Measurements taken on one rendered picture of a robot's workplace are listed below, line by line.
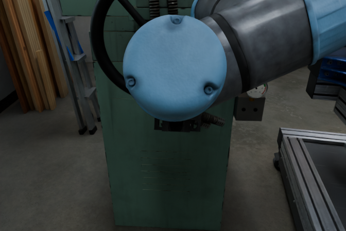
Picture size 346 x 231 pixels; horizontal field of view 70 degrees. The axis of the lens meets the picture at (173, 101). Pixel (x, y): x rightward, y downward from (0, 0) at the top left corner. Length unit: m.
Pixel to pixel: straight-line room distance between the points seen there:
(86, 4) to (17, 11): 1.37
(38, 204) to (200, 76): 1.28
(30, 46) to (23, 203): 1.15
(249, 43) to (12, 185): 1.46
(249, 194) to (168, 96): 1.20
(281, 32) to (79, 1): 0.64
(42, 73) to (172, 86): 2.00
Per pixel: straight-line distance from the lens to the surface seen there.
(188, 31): 0.18
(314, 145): 1.42
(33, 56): 2.15
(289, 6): 0.22
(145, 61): 0.17
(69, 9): 0.79
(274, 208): 1.31
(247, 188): 1.37
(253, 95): 0.74
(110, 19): 0.76
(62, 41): 1.61
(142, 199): 1.05
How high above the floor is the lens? 0.92
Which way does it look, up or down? 25 degrees down
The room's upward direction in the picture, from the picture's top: straight up
